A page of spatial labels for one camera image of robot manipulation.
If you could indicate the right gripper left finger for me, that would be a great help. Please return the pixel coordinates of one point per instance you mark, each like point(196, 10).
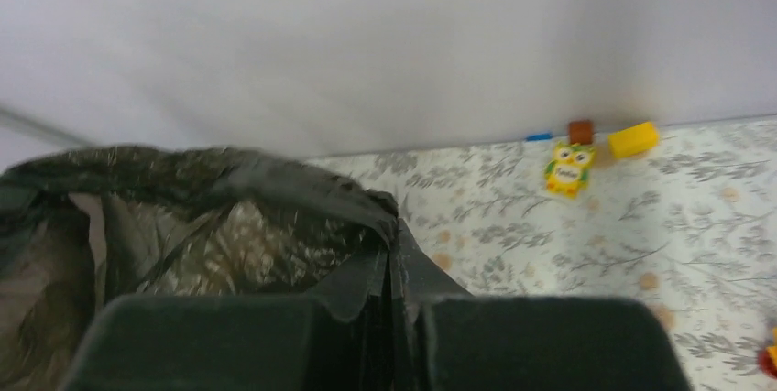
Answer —
point(322, 339)

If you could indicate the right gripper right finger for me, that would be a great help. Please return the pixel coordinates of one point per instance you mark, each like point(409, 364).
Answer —
point(448, 339)

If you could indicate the black trash bag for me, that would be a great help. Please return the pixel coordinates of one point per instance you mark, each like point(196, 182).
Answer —
point(83, 227)

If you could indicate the yellow toy figure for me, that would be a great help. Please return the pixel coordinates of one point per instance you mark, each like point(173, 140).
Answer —
point(568, 172)

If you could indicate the small brown block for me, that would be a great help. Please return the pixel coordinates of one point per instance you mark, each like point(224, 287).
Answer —
point(581, 132)

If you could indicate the floral patterned table mat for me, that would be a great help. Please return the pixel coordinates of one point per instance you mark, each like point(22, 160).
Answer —
point(688, 228)

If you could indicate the yellow cube block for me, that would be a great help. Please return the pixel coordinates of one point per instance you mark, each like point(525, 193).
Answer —
point(633, 140)

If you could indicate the orange red toy car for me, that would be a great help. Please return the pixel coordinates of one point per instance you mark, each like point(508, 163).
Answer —
point(766, 358)

